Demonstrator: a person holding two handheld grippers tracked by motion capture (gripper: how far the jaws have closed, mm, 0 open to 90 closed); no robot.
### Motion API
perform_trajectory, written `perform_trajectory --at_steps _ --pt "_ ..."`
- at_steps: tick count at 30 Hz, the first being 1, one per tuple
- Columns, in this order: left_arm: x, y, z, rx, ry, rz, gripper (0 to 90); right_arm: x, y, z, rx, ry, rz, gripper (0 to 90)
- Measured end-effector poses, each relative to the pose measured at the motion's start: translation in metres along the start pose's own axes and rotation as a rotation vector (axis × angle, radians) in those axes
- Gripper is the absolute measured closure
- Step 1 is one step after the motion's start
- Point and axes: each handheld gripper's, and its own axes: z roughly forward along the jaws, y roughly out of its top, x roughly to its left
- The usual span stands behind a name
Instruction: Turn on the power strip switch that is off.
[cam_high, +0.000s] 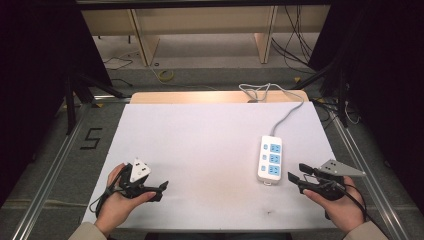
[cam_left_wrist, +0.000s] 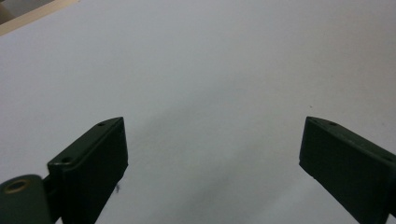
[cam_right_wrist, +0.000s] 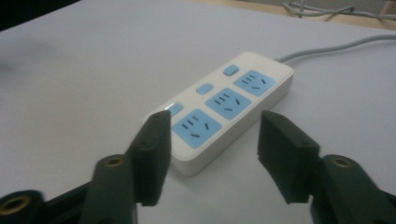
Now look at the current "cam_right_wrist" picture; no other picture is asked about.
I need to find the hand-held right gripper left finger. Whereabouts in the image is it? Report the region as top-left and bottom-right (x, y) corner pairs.
(78, 109), (173, 224)

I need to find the white and blue power strip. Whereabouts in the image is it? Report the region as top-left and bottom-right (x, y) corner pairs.
(142, 50), (295, 177)

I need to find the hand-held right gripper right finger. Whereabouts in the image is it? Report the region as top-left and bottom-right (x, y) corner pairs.
(257, 109), (396, 224)

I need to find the grey power strip cable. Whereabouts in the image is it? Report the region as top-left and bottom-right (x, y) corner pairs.
(275, 34), (396, 64)

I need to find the grey cable bundle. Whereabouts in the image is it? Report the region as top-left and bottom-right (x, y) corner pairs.
(281, 0), (396, 22)

